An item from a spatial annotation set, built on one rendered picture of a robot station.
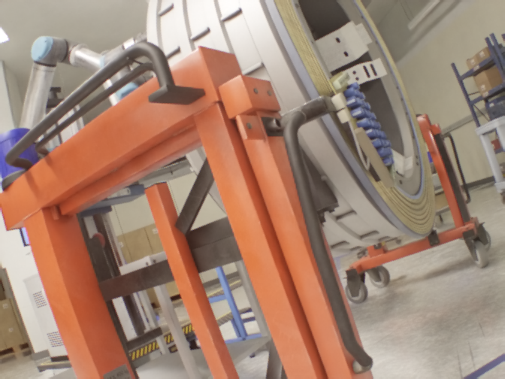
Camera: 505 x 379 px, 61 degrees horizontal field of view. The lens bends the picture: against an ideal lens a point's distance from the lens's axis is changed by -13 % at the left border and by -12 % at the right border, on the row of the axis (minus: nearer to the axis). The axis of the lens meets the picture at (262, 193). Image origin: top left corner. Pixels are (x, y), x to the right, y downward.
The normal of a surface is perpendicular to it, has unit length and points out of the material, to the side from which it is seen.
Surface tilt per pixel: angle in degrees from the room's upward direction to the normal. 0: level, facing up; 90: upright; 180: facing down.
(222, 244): 90
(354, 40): 104
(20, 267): 90
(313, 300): 90
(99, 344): 90
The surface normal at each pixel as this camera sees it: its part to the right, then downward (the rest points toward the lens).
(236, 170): -0.48, 0.11
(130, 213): 0.14, -0.13
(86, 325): 0.81, -0.33
